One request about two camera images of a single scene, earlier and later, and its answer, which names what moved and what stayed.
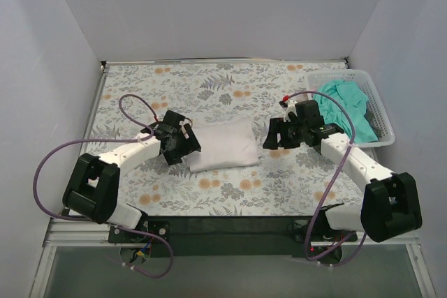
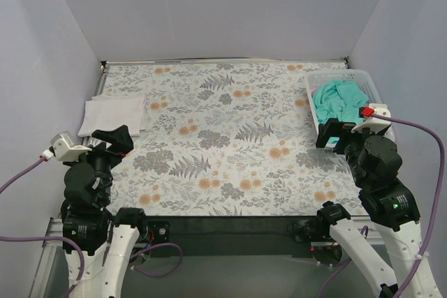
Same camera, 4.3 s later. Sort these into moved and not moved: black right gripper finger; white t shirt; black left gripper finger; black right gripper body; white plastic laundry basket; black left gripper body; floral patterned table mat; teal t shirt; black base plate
Moved: black right gripper finger; black left gripper body; black left gripper finger; white t shirt; black right gripper body
Not moved: white plastic laundry basket; teal t shirt; black base plate; floral patterned table mat
